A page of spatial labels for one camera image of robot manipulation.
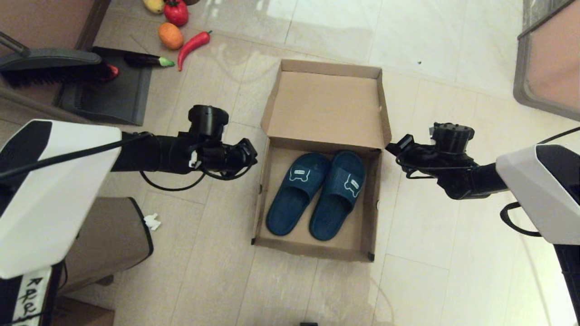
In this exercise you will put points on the brown cardboard shoe box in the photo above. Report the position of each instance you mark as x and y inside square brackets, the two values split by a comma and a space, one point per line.
[326, 108]

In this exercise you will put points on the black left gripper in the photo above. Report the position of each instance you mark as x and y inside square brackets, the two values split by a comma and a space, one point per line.
[217, 156]

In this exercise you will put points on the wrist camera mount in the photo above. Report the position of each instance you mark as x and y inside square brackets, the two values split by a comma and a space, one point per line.
[452, 136]
[207, 120]

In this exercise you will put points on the small red toy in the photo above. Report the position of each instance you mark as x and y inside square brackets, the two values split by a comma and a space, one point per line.
[113, 71]

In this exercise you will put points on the brown table grey legs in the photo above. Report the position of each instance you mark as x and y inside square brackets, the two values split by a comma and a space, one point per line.
[45, 18]

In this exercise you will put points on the black broom brush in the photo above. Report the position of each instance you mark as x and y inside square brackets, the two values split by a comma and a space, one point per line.
[50, 68]

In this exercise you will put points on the yellow toy fruit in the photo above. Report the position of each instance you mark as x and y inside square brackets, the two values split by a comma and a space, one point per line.
[155, 5]

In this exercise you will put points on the brown table grey rim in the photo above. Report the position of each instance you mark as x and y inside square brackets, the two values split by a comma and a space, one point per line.
[553, 63]

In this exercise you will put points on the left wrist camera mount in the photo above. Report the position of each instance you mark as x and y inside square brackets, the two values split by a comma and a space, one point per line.
[207, 120]

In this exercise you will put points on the red toy chili pepper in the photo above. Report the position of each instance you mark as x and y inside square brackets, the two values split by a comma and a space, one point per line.
[192, 45]

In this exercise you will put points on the dark grey dustpan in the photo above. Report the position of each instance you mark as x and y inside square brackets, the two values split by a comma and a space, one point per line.
[113, 99]

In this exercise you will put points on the dark teal rubber slipper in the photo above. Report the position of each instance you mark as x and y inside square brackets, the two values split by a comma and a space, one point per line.
[340, 199]
[294, 194]

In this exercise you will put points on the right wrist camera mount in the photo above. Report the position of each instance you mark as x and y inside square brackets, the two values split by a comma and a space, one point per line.
[452, 136]

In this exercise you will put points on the orange toy fruit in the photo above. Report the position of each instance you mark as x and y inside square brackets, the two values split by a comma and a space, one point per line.
[171, 36]

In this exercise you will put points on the dark round toy fruit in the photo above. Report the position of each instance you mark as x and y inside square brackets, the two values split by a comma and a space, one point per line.
[192, 2]

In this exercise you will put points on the red toy tomato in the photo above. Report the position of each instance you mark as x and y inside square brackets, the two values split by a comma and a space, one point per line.
[176, 13]

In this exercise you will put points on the dark purple toy eggplant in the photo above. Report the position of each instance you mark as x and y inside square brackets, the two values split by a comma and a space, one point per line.
[145, 60]

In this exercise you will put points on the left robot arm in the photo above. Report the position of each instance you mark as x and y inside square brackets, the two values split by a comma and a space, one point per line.
[59, 194]

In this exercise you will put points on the crumpled white paper scrap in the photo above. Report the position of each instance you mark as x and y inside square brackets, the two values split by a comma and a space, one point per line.
[152, 222]

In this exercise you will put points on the brown metal pole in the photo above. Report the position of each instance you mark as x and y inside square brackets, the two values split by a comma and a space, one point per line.
[36, 106]

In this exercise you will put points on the brown plastic trash bin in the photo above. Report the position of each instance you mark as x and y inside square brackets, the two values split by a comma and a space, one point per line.
[113, 235]

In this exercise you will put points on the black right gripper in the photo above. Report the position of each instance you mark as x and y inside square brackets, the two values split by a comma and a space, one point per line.
[430, 160]

